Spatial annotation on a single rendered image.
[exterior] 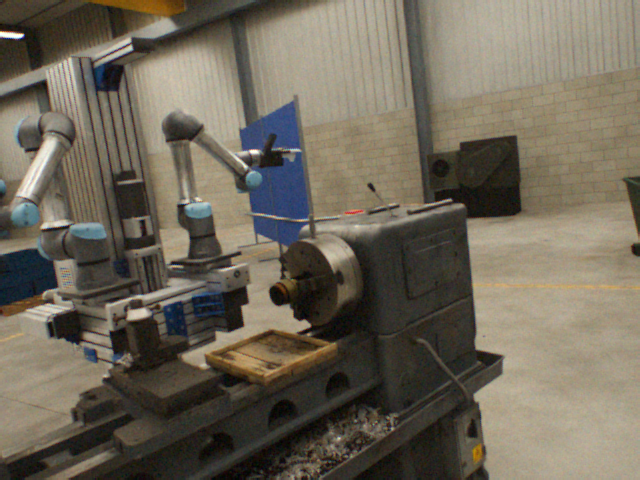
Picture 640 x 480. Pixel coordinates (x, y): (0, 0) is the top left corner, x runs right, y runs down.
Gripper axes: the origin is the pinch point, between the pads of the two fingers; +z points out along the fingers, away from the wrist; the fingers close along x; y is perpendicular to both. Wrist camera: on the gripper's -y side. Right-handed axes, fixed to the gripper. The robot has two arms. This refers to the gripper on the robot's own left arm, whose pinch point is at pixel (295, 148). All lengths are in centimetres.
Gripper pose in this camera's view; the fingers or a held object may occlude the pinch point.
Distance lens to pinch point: 267.2
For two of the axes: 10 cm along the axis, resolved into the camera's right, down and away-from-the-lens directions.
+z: 8.8, -1.8, 4.4
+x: 4.7, 2.0, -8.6
